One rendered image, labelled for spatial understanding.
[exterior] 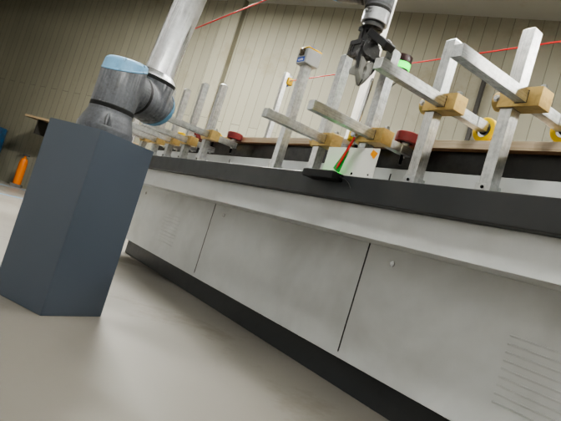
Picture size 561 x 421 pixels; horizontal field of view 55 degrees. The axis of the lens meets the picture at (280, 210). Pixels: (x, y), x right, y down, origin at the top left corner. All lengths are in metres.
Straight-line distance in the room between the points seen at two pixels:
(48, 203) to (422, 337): 1.24
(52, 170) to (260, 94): 5.31
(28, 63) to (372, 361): 9.15
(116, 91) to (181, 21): 0.40
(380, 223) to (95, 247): 0.92
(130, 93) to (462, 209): 1.13
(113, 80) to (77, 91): 7.29
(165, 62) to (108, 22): 7.23
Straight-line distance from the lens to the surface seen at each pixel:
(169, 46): 2.08
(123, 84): 1.89
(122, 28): 8.99
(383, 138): 1.73
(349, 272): 1.98
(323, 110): 1.62
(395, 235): 1.58
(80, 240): 1.81
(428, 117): 1.63
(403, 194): 1.55
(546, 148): 1.61
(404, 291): 1.79
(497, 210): 1.35
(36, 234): 1.87
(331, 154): 1.88
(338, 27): 6.90
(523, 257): 1.34
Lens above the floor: 0.44
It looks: 3 degrees up
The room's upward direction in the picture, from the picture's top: 17 degrees clockwise
